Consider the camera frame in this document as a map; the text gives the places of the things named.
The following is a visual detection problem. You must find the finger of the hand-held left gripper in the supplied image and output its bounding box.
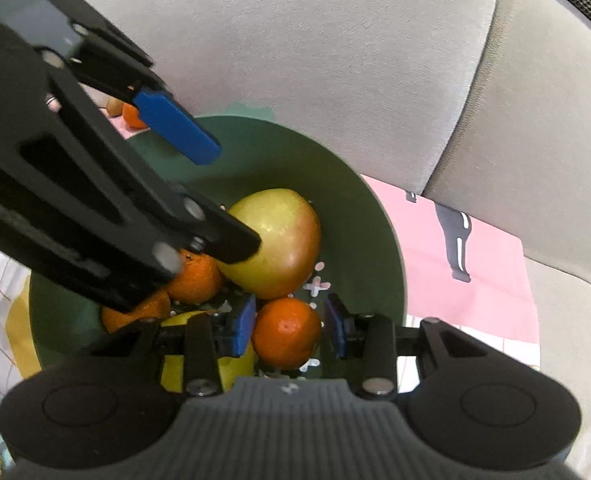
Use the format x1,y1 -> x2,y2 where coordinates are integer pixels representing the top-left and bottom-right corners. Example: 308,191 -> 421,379
0,14 -> 262,314
39,0 -> 222,166

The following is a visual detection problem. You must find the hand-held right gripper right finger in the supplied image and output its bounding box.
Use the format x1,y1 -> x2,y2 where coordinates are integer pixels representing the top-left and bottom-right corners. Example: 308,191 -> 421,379
323,292 -> 497,401

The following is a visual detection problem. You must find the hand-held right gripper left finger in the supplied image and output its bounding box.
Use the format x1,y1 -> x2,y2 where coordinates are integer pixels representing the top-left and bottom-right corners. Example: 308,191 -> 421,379
92,293 -> 258,399

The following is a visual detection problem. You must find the orange tangerine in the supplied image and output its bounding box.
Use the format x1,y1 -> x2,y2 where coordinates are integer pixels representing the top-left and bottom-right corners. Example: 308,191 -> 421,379
165,251 -> 225,305
122,102 -> 149,130
251,297 -> 324,369
101,287 -> 172,334

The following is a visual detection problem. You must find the yellow-green apple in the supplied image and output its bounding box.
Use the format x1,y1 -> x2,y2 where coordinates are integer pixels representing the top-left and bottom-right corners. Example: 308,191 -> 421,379
160,310 -> 257,394

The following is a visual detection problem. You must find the red-yellow apple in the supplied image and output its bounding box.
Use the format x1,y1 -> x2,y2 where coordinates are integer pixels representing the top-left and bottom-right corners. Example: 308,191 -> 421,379
216,188 -> 323,301

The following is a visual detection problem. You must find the green plastic colander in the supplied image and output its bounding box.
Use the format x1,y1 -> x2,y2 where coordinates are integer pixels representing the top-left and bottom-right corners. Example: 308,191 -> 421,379
28,102 -> 409,397

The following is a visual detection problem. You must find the pink checkered printed cloth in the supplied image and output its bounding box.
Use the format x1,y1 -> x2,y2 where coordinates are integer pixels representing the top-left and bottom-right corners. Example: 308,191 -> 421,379
0,82 -> 542,413

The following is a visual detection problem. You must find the beige fabric sofa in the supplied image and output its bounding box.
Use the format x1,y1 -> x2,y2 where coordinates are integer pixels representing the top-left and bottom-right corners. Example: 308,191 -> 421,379
25,0 -> 591,480

